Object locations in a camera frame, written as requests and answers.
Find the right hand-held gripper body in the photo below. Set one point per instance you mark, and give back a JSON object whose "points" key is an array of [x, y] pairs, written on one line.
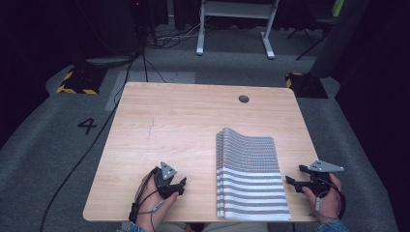
{"points": [[322, 167]]}

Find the green object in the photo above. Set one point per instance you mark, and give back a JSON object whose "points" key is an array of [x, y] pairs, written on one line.
{"points": [[337, 8]]}

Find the round black table grommet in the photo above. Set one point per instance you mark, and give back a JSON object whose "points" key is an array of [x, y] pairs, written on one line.
{"points": [[244, 99]]}

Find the grey curtain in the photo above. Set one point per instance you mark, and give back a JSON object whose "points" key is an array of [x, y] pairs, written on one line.
{"points": [[341, 35]]}

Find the black yellow striped base plate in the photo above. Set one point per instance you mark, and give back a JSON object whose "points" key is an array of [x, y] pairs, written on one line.
{"points": [[306, 85], [82, 82]]}

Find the black tripod stand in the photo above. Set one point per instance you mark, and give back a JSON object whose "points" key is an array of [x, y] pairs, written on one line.
{"points": [[307, 38]]}

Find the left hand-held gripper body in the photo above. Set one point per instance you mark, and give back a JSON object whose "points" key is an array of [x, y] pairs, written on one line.
{"points": [[167, 170]]}

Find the person's right hand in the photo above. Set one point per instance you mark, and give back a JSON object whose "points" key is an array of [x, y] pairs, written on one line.
{"points": [[328, 206]]}

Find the folded grey white striped towel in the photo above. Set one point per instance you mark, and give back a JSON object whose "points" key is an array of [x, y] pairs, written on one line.
{"points": [[251, 174]]}

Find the person's left hand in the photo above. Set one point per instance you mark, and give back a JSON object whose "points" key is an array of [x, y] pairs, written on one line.
{"points": [[149, 203]]}

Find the white metal desk frame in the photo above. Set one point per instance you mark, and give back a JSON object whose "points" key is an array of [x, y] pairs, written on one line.
{"points": [[237, 9]]}

